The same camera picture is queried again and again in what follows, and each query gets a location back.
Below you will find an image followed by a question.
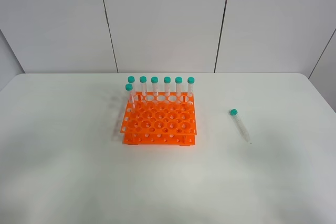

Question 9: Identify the front-left rack tube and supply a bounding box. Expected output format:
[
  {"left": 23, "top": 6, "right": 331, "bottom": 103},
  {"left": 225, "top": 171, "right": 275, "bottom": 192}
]
[{"left": 125, "top": 83, "right": 135, "bottom": 110}]

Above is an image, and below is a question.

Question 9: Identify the orange test tube rack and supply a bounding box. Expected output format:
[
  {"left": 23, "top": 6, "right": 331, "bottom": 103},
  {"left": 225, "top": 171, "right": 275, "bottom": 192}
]
[{"left": 120, "top": 91, "right": 197, "bottom": 146}]

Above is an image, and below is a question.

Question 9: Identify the row tube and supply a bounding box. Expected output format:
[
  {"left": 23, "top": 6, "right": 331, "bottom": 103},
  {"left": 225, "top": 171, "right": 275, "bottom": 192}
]
[
  {"left": 128, "top": 76, "right": 136, "bottom": 95},
  {"left": 164, "top": 76, "right": 171, "bottom": 97},
  {"left": 140, "top": 76, "right": 147, "bottom": 97},
  {"left": 187, "top": 77, "right": 195, "bottom": 97},
  {"left": 175, "top": 77, "right": 183, "bottom": 97},
  {"left": 151, "top": 76, "right": 159, "bottom": 97}
]

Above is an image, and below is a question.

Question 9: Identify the clear tube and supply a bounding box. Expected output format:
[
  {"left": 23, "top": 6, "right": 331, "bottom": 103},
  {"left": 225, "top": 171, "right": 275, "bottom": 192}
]
[{"left": 229, "top": 109, "right": 250, "bottom": 142}]

